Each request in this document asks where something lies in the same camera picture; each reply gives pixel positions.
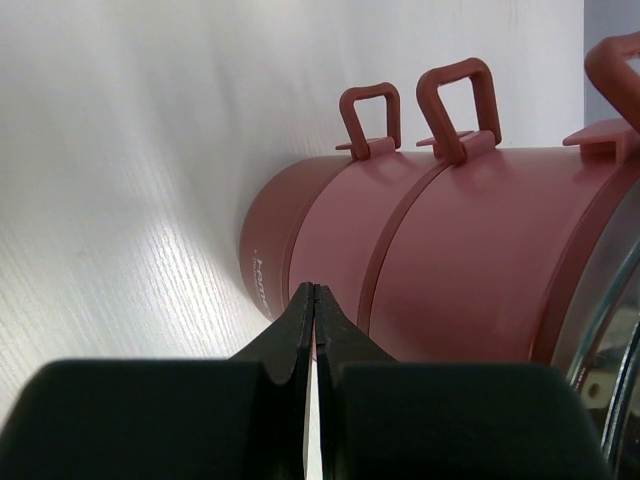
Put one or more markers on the dark red lunch container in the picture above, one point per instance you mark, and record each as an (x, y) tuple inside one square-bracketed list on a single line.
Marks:
[(273, 221)]

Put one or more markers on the pink lunch container with handle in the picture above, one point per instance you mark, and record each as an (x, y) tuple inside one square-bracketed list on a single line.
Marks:
[(501, 257)]

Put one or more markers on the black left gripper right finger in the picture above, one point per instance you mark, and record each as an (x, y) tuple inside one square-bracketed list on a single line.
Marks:
[(385, 419)]

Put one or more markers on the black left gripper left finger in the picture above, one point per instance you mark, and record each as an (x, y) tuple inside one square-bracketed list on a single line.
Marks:
[(240, 418)]

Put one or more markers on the grey glass pot lid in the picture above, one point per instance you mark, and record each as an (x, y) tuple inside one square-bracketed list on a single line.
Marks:
[(598, 347)]

